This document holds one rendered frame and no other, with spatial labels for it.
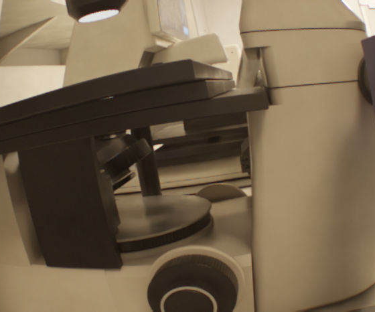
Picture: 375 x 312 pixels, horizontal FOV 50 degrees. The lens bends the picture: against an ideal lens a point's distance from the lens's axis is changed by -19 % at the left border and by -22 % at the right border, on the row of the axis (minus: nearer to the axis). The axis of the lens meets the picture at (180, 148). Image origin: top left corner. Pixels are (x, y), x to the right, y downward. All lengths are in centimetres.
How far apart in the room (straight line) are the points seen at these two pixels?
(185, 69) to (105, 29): 80
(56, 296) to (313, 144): 24
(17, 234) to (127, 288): 11
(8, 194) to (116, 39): 68
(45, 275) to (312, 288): 22
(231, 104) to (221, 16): 602
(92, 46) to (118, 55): 7
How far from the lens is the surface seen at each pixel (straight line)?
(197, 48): 108
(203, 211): 41
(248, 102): 27
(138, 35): 99
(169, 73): 22
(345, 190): 32
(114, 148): 40
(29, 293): 38
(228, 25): 626
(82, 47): 102
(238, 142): 93
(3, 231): 39
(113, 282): 36
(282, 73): 31
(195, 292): 30
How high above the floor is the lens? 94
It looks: 7 degrees down
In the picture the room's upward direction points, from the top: 10 degrees counter-clockwise
